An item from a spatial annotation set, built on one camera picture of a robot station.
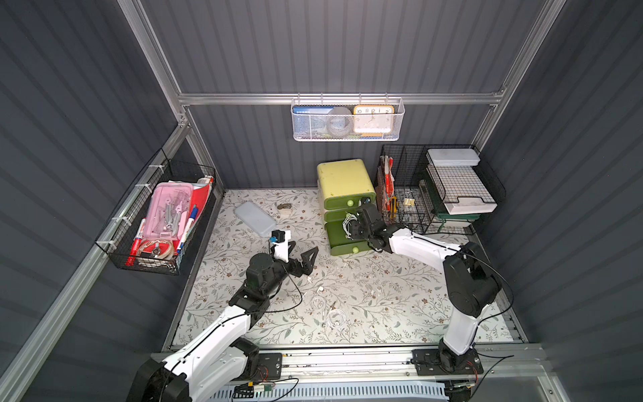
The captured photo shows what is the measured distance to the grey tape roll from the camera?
88 cm

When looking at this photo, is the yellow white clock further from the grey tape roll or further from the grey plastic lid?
the grey plastic lid

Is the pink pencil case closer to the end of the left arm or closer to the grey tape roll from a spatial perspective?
the end of the left arm

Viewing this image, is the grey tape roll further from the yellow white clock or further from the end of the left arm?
the end of the left arm

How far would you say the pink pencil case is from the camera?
69 centimetres

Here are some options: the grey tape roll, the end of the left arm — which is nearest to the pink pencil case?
the end of the left arm

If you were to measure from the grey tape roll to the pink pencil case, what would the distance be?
52cm
